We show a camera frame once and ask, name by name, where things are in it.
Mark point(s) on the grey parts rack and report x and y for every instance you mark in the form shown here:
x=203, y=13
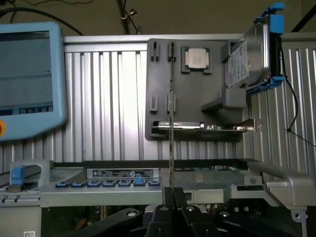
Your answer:
x=163, y=79

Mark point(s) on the grey metal PC case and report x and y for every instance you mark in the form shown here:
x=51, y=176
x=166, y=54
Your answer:
x=123, y=197

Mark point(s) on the silver CPU chip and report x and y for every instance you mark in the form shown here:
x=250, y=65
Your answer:
x=197, y=58

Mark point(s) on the blue case latch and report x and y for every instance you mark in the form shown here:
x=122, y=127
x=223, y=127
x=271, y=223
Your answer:
x=17, y=175

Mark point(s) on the light blue teach pendant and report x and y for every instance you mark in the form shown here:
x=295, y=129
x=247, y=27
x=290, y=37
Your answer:
x=24, y=74

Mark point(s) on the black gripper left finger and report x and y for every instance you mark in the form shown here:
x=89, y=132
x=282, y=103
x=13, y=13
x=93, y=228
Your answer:
x=163, y=222

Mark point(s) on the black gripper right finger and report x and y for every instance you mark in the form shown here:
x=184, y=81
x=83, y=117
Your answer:
x=190, y=222

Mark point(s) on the silver hard disk blue bracket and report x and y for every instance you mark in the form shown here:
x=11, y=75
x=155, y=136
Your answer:
x=254, y=49

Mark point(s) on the dark stand pole with clip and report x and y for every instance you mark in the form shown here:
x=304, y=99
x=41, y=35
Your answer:
x=122, y=14

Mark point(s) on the blue card retention clip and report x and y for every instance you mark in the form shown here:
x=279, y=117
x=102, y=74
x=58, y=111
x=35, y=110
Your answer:
x=63, y=184
x=153, y=183
x=94, y=184
x=125, y=183
x=139, y=180
x=109, y=183
x=78, y=184

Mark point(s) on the black case label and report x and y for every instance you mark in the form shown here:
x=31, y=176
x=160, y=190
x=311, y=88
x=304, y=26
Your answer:
x=122, y=173

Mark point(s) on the green graphics card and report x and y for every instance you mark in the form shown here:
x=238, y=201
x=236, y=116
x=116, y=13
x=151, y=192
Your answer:
x=187, y=127

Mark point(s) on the black diagonal bar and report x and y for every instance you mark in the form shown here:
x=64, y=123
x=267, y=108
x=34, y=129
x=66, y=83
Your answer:
x=306, y=14

